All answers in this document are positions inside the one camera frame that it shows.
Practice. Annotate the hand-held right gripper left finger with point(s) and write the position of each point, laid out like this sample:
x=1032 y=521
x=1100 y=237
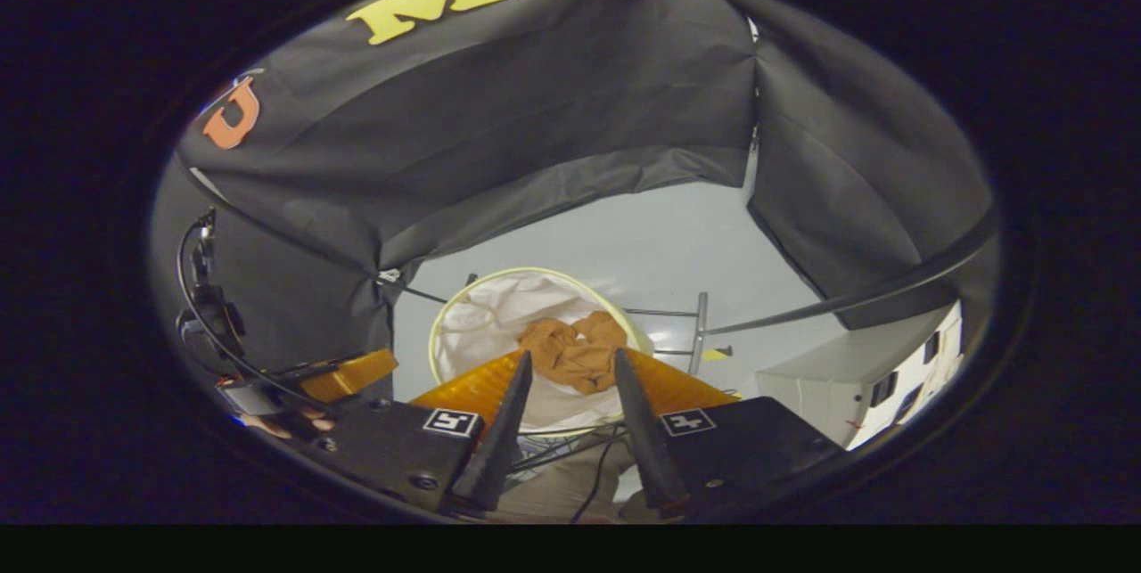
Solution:
x=499 y=439

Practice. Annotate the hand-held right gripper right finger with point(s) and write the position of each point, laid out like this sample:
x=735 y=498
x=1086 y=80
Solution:
x=646 y=439

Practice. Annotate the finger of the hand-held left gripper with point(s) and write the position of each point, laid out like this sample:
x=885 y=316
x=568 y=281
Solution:
x=357 y=374

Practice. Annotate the brown shirt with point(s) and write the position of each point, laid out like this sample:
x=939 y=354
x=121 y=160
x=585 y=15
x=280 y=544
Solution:
x=570 y=355

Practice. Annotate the white laundry hamper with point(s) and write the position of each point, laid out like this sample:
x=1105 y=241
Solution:
x=499 y=315

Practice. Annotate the black clothes rack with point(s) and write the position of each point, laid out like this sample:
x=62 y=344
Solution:
x=891 y=290

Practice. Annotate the person's beige trouser leg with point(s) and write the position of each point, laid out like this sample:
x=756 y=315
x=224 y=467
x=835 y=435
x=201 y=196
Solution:
x=553 y=493

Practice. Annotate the white cabinet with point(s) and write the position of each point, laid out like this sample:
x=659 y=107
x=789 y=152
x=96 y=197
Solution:
x=829 y=386

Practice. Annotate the black backdrop cloth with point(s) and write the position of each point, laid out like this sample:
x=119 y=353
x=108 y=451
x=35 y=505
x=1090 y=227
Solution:
x=535 y=110

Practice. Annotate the grey metal frame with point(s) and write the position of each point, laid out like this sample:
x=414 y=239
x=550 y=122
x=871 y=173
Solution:
x=701 y=332

